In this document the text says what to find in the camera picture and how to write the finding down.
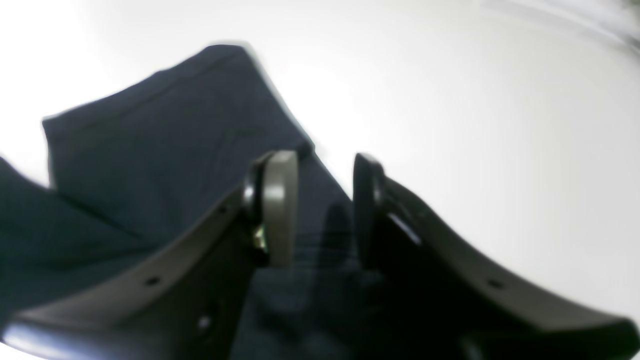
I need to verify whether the dark navy T-shirt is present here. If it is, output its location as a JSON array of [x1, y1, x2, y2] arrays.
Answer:
[[0, 45, 365, 360]]

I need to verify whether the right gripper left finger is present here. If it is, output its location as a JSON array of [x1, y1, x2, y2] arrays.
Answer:
[[1, 150, 298, 360]]

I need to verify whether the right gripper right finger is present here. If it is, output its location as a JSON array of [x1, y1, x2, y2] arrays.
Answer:
[[353, 153, 639, 360]]

